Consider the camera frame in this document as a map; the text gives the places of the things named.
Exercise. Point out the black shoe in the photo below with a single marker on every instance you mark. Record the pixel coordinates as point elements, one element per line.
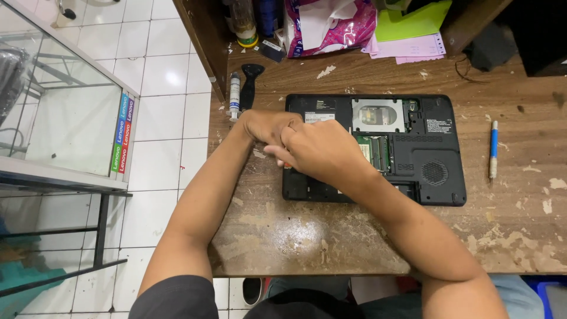
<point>252,290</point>

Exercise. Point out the white thermal paste syringe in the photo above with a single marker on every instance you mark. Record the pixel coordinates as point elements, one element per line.
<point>234,95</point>

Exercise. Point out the person's left hand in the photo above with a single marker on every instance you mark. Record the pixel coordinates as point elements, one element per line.
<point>265,126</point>

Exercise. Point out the person's right fingers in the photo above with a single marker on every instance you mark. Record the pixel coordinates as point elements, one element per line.
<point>279,153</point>

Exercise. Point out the pink paper sheets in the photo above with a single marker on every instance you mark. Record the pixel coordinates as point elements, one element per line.
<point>409,48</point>

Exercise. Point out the glass display cabinet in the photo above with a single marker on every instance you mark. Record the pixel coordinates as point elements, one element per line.
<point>66,115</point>

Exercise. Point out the pink tissue pack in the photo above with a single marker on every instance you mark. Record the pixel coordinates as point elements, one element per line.
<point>330,26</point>

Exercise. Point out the person's right hand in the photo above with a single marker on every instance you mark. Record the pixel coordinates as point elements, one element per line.
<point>325,153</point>

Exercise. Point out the blue plastic crate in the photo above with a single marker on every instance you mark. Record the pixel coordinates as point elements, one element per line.
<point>547,297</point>

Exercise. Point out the person's left fingers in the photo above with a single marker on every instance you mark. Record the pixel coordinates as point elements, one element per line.
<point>292,123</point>

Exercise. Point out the black small card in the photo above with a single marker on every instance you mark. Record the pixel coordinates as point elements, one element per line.
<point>270,49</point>

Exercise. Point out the blue white screwdriver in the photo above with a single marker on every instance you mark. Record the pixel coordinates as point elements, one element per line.
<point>493,148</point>

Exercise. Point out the black laptop underside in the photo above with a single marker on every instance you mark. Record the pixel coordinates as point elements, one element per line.
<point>425,150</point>

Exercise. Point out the black plastic pry tool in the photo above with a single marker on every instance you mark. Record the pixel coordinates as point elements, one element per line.
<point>250,86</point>

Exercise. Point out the dark blue bottle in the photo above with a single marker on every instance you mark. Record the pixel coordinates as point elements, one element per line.
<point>268,17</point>

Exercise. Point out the green paper folder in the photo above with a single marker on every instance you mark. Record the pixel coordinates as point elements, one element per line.
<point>412,20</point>

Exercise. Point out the clear bottle yellow cap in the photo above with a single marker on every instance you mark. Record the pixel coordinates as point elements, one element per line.
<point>243,22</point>

